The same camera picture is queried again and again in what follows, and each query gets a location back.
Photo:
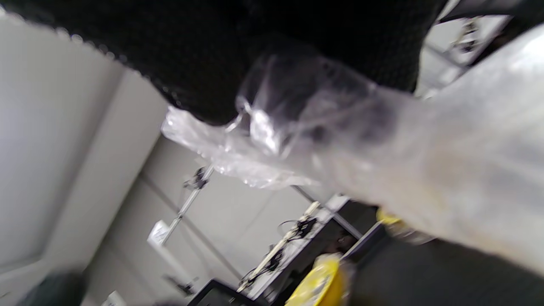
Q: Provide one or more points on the person's right hand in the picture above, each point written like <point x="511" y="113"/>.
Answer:
<point x="170" y="42"/>

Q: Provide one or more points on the yellow plastic bowl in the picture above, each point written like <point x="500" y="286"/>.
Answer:
<point x="386" y="217"/>
<point x="318" y="284"/>

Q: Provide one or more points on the clear plastic food cover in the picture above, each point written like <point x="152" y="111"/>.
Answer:
<point x="467" y="170"/>

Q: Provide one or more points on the black flat monitor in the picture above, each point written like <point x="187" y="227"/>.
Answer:
<point x="216" y="295"/>

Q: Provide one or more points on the black plastic tray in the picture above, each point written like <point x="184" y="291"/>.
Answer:
<point x="425" y="276"/>

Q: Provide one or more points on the grey metal camera stand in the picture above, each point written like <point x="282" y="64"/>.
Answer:
<point x="187" y="206"/>

